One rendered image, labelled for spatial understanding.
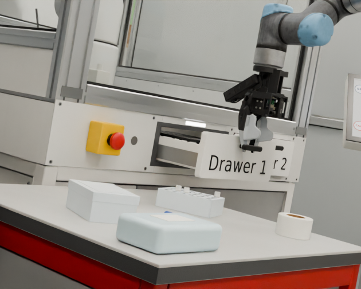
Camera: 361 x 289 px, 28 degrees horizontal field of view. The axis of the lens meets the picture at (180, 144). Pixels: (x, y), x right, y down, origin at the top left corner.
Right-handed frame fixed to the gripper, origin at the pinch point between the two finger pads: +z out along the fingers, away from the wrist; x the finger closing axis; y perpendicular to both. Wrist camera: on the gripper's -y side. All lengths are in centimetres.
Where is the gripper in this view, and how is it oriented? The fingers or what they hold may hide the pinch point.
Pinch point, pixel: (246, 146)
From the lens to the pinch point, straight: 179.5
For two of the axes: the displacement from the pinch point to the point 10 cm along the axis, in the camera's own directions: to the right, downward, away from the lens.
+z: -1.7, 9.8, 0.5
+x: 6.6, 0.8, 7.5
